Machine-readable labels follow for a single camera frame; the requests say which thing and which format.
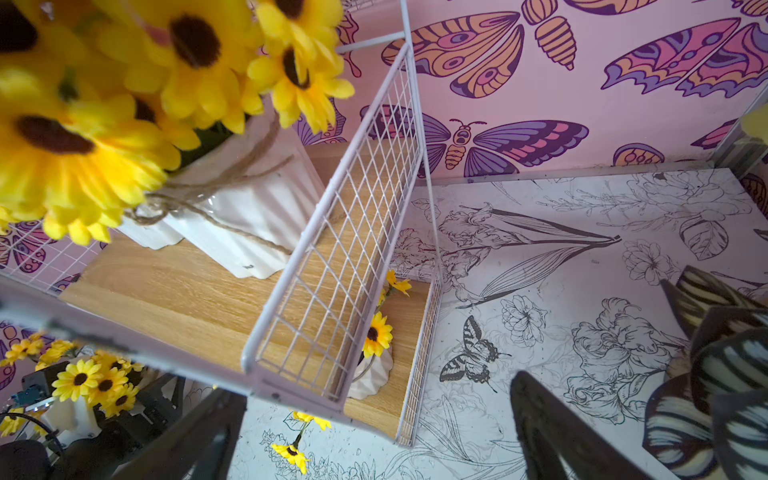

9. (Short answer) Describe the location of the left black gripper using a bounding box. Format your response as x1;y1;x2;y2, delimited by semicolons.
1;362;185;479

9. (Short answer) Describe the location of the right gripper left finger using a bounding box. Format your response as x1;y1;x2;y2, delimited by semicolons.
112;389;247;480

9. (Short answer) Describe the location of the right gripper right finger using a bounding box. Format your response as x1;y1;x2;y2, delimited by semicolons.
510;371;648;479

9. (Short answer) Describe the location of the sunflower pot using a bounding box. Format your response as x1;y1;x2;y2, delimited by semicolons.
1;332;144;418
1;1;354;279
348;270;412;400
270;411;332;475

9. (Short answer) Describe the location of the green striped leafy plant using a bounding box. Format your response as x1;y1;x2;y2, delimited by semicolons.
643;266;767;479

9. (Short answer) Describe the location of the white wire wooden shelf rack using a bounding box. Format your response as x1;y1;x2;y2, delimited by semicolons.
1;23;442;447

